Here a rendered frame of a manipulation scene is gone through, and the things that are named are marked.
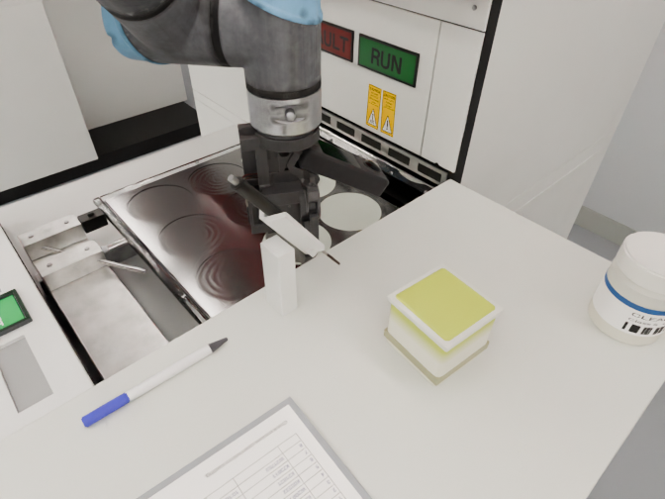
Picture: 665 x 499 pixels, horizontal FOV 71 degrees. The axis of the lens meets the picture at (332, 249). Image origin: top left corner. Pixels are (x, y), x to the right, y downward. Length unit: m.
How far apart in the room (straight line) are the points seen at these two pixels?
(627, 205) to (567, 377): 1.88
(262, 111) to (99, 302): 0.36
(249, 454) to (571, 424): 0.28
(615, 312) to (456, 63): 0.36
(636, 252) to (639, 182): 1.78
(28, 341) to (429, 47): 0.59
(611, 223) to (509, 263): 1.81
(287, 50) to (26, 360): 0.39
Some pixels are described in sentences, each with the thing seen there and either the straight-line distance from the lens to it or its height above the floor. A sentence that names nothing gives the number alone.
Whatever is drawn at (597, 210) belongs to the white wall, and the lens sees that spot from 2.41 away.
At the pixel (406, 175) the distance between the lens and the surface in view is 0.77.
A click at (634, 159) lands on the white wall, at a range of 2.27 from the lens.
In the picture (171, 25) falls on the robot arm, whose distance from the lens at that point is 0.45.
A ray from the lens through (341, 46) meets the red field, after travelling 0.81.
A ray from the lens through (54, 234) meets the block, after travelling 0.79.
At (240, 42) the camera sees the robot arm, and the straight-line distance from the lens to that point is 0.46.
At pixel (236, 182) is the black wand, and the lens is 0.39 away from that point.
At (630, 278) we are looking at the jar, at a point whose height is 1.04.
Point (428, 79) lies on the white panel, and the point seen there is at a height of 1.09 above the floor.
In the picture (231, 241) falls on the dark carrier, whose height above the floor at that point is 0.90.
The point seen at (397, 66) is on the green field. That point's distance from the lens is 0.74.
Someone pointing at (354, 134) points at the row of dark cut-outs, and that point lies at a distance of 0.84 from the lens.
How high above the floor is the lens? 1.35
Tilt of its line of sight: 41 degrees down
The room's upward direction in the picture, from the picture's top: 1 degrees clockwise
